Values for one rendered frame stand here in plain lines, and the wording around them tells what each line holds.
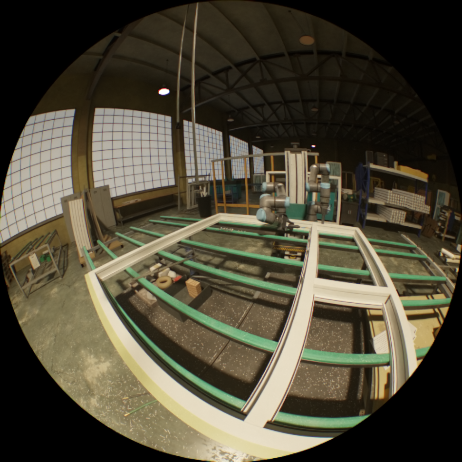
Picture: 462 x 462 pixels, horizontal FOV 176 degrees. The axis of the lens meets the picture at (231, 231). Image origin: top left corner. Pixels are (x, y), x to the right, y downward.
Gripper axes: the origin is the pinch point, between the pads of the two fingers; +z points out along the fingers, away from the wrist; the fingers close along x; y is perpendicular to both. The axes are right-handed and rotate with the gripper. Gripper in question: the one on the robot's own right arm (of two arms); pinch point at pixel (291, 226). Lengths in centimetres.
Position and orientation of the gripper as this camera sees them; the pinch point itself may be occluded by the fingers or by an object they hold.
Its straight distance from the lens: 129.7
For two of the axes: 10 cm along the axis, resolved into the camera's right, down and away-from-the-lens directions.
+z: 9.0, 2.2, 3.8
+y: 4.0, -0.1, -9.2
